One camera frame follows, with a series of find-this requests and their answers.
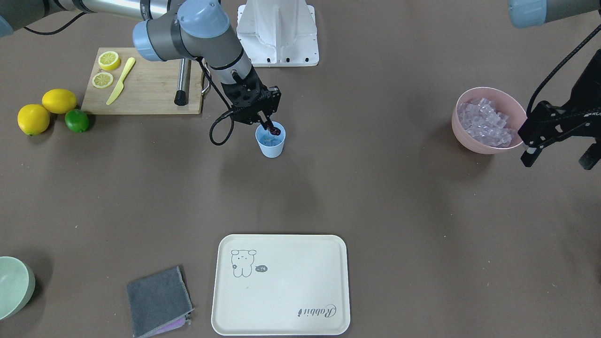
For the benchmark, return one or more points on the lemon half upper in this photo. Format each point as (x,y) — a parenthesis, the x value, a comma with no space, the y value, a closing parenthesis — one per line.
(109,60)

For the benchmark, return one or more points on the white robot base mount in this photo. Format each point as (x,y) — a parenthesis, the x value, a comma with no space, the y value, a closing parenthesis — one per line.
(279,33)

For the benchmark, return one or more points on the steel muddler black tip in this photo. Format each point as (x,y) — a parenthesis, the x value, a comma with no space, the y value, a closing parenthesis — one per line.
(183,82)

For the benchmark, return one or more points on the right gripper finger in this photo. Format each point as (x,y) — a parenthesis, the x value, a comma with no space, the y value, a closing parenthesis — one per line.
(267,119)
(261,121)

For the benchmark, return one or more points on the wooden cutting board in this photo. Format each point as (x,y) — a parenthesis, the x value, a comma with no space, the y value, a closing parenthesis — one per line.
(149,88)

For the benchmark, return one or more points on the pink bowl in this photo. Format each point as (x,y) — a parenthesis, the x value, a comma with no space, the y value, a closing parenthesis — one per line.
(503,101)

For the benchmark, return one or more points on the mint green bowl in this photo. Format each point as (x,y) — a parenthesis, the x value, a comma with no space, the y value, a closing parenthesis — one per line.
(17,284)

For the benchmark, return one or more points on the yellow lemon near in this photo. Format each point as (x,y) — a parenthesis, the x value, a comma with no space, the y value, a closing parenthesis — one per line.
(59,101)

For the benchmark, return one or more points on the yellow plastic knife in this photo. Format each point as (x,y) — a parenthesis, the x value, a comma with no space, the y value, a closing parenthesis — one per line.
(119,87)

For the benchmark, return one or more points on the green lime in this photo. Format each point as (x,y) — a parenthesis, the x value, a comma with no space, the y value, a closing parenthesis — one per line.
(77,120)

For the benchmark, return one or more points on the yellow lemon far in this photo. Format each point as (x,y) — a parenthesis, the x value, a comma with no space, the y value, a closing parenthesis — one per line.
(33,119)

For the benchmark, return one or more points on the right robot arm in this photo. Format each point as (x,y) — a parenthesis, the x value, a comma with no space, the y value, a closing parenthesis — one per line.
(169,30)

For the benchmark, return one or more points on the light blue plastic cup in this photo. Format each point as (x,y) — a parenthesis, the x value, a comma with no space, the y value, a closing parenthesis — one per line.
(270,152)

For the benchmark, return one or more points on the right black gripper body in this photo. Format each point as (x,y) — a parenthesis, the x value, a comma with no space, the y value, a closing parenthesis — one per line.
(259,89)

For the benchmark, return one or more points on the lemon half lower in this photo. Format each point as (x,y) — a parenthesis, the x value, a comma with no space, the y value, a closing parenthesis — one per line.
(102,80)

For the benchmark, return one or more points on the grey folded cloth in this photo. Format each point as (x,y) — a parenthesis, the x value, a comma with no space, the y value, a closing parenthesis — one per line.
(158,303)

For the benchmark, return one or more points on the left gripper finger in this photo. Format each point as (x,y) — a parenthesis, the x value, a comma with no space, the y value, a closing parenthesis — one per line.
(590,157)
(549,124)

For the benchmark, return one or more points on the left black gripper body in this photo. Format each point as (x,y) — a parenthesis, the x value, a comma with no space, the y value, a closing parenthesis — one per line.
(592,80)

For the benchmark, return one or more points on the clear ice cubes pile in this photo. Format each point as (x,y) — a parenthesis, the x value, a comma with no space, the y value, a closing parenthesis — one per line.
(480,119)

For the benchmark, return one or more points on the lemon half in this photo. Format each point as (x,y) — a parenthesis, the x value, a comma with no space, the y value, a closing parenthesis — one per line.
(109,60)
(102,80)

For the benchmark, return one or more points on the cream rabbit serving tray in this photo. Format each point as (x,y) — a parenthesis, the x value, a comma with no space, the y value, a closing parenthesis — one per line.
(281,285)

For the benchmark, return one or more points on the yellow lemon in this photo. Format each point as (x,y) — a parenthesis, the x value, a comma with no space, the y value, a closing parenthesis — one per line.
(33,119)
(59,101)

